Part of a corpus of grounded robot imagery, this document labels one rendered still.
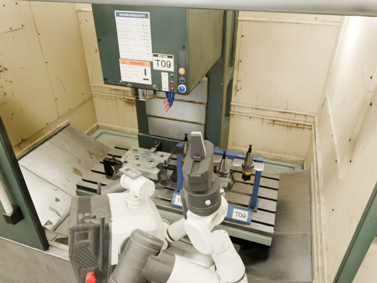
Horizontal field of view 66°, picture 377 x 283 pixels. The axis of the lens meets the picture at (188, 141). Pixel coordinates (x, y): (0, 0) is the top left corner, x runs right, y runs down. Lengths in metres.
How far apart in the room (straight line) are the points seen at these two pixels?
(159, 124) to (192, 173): 1.69
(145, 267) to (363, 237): 0.62
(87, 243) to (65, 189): 1.35
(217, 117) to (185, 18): 1.02
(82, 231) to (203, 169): 0.48
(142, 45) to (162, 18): 0.15
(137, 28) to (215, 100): 0.92
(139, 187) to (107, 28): 0.76
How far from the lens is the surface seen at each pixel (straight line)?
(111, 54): 1.45
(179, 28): 1.27
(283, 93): 2.36
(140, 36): 1.35
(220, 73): 1.99
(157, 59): 1.34
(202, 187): 0.64
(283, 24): 2.23
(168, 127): 2.25
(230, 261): 0.84
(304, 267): 1.62
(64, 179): 2.36
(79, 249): 0.99
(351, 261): 1.09
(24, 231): 1.75
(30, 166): 2.42
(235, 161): 1.51
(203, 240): 0.75
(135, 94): 1.61
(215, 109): 2.10
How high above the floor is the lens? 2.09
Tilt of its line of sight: 32 degrees down
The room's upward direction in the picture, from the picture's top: straight up
